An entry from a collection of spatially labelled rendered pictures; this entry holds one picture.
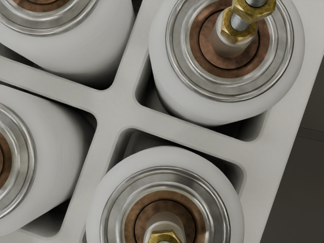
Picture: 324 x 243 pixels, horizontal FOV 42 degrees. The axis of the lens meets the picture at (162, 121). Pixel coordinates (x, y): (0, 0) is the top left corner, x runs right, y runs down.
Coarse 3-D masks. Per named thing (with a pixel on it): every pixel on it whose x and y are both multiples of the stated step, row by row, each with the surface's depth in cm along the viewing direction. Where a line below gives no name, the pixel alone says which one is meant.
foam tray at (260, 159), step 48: (144, 0) 32; (0, 48) 35; (144, 48) 32; (48, 96) 32; (96, 96) 32; (144, 96) 42; (288, 96) 32; (96, 144) 32; (144, 144) 43; (192, 144) 32; (240, 144) 32; (288, 144) 32; (240, 192) 32; (0, 240) 32; (48, 240) 32
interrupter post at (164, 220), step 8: (152, 216) 24; (160, 216) 23; (168, 216) 23; (176, 216) 24; (152, 224) 22; (160, 224) 22; (168, 224) 22; (176, 224) 22; (176, 232) 22; (184, 232) 22; (144, 240) 22; (184, 240) 22
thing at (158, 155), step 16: (128, 160) 25; (144, 160) 25; (160, 160) 25; (176, 160) 25; (192, 160) 25; (112, 176) 25; (128, 176) 25; (208, 176) 25; (224, 176) 25; (96, 192) 25; (224, 192) 25; (96, 208) 25; (240, 208) 25; (96, 224) 25; (240, 224) 25; (96, 240) 25; (240, 240) 25
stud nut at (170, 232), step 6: (156, 234) 20; (162, 234) 20; (168, 234) 20; (174, 234) 20; (150, 240) 20; (156, 240) 20; (162, 240) 20; (168, 240) 20; (174, 240) 20; (180, 240) 21
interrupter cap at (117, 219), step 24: (168, 168) 24; (120, 192) 24; (144, 192) 24; (168, 192) 25; (192, 192) 24; (216, 192) 24; (120, 216) 24; (144, 216) 25; (192, 216) 25; (216, 216) 24; (120, 240) 24; (192, 240) 25; (216, 240) 24
